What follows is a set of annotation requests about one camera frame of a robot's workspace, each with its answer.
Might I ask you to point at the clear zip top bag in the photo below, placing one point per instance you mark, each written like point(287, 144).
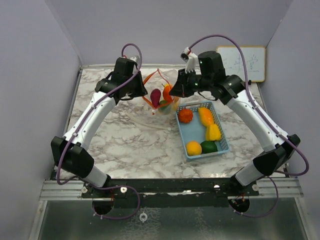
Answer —
point(156, 80)

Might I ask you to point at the orange tomato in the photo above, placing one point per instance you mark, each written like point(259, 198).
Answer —
point(166, 94)

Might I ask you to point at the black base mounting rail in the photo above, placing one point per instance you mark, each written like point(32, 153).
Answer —
point(170, 192)

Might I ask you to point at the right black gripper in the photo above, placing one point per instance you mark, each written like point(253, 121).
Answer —
point(180, 88)

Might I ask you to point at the green yellow mango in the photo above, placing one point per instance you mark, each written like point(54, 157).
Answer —
point(164, 107)

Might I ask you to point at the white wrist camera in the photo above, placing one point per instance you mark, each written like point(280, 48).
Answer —
point(190, 59)
point(135, 58)

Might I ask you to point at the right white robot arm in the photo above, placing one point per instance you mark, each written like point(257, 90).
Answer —
point(277, 145)

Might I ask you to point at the small whiteboard with writing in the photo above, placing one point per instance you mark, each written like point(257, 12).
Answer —
point(255, 60)

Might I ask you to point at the yellow bell pepper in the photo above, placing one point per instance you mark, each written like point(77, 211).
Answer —
point(213, 133)

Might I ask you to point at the light blue plastic basket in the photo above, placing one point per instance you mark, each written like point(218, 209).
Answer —
point(195, 130)

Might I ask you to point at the purple sweet potato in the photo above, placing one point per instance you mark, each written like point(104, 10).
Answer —
point(155, 97)

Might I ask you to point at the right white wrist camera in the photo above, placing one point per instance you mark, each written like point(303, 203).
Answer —
point(190, 59)

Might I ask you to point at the orange bell pepper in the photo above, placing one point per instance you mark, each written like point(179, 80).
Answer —
point(206, 116)

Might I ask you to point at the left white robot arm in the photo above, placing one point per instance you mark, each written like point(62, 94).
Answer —
point(70, 152)

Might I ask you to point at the bumpy red orange tangerine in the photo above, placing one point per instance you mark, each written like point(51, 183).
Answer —
point(185, 116)

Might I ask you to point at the green avocado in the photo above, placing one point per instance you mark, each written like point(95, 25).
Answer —
point(208, 147)

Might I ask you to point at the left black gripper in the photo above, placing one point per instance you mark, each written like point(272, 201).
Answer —
point(141, 91)

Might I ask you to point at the yellow orange peach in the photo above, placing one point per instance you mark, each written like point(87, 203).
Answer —
point(193, 148)

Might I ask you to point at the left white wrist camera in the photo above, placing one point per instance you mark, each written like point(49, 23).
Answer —
point(135, 58)

